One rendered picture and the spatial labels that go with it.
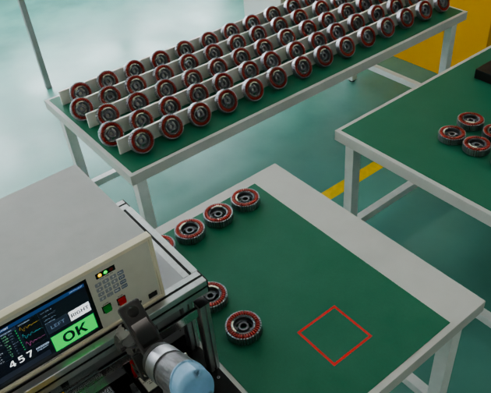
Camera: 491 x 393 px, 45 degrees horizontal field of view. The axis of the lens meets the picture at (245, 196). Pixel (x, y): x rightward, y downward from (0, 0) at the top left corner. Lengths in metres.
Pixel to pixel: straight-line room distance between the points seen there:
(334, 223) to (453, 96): 1.06
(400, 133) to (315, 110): 1.66
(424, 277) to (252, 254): 0.58
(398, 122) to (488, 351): 1.07
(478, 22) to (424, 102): 1.62
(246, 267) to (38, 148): 2.57
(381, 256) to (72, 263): 1.12
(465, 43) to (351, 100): 0.87
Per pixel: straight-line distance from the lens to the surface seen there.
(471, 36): 4.51
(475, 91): 3.05
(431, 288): 2.01
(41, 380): 1.45
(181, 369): 1.09
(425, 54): 4.80
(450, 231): 3.35
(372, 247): 2.12
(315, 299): 1.95
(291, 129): 4.08
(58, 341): 1.43
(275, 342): 1.84
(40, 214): 1.53
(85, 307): 1.40
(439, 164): 2.52
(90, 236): 1.41
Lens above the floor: 2.22
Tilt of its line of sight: 39 degrees down
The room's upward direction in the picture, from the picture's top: 6 degrees counter-clockwise
